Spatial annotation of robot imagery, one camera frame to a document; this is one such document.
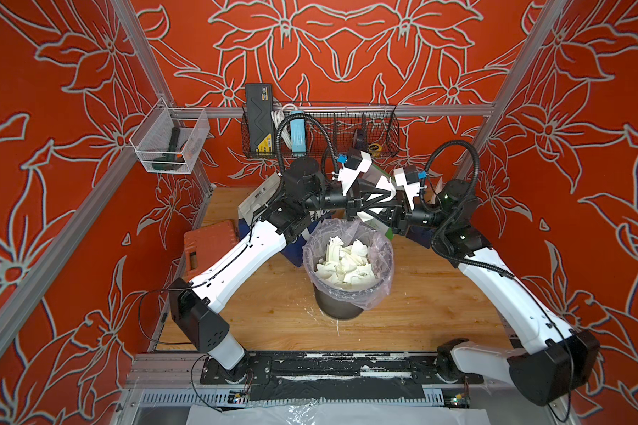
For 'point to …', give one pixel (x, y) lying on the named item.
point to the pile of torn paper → (346, 265)
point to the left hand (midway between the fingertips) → (387, 191)
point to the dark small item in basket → (361, 139)
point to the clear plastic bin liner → (380, 254)
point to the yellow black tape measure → (375, 149)
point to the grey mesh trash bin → (336, 309)
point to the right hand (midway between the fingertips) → (361, 211)
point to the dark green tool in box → (172, 159)
